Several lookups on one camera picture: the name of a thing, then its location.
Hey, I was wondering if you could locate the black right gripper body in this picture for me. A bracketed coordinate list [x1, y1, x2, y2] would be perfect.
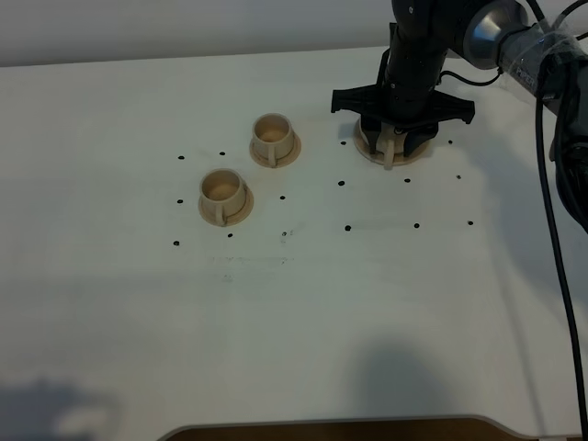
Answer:
[331, 85, 474, 131]

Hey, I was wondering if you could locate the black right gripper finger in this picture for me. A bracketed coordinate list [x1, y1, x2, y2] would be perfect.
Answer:
[395, 124, 436, 158]
[360, 117, 383, 155]

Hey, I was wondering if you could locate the beige ceramic teapot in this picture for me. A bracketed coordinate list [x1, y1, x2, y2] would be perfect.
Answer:
[355, 124, 410, 170]

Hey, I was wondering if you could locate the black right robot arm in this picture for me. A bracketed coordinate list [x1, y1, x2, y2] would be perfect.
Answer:
[331, 1, 587, 226]

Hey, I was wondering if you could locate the beige round teapot saucer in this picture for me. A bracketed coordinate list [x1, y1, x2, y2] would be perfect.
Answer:
[353, 119, 430, 170]

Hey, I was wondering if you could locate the beige far cup saucer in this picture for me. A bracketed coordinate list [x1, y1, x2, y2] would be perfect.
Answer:
[249, 133, 301, 168]

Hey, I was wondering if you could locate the beige cup saucer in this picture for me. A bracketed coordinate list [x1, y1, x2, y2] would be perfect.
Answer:
[198, 186, 254, 227]
[249, 133, 301, 168]

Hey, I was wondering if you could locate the beige far teacup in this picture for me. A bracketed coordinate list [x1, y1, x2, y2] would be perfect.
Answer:
[252, 113, 295, 142]

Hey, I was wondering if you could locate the beige teacup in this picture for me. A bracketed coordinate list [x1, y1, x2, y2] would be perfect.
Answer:
[199, 169, 244, 201]
[252, 113, 295, 142]

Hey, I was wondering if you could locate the beige near cup saucer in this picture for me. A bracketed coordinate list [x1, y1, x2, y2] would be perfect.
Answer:
[198, 186, 254, 227]

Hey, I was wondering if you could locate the beige near teacup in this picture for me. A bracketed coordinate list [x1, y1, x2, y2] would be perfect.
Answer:
[199, 169, 244, 201]

